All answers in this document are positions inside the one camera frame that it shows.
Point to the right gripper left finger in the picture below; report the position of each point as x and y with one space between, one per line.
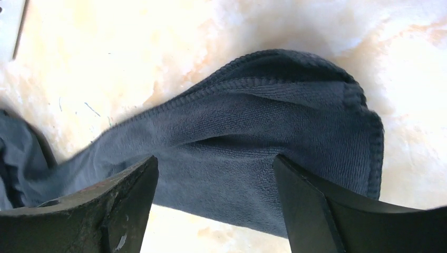
110 216

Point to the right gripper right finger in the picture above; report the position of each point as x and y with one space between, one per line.
321 216

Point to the grey blue towel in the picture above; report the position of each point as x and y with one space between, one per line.
215 142

